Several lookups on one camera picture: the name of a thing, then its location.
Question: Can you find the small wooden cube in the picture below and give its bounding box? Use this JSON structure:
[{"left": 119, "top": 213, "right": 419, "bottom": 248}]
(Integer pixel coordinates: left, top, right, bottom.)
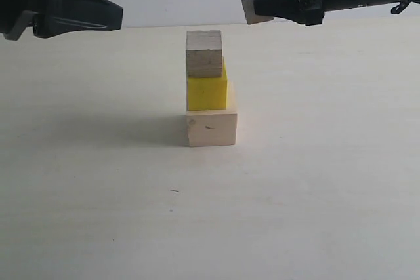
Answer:
[{"left": 241, "top": 0, "right": 274, "bottom": 25}]

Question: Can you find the medium wooden cube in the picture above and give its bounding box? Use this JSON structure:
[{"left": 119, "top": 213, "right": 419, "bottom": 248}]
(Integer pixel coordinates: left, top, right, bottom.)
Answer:
[{"left": 186, "top": 30, "right": 222, "bottom": 78}]

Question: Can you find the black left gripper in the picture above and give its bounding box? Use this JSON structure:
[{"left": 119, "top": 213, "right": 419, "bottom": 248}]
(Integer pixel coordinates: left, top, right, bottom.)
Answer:
[{"left": 1, "top": 0, "right": 123, "bottom": 41}]

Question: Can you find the large wooden cube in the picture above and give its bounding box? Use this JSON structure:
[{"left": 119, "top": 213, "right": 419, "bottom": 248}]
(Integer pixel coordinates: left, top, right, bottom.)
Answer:
[{"left": 186, "top": 81, "right": 238, "bottom": 148}]

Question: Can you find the yellow cube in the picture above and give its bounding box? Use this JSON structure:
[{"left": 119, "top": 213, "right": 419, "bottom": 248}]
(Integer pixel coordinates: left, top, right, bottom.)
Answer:
[{"left": 186, "top": 58, "right": 229, "bottom": 111}]

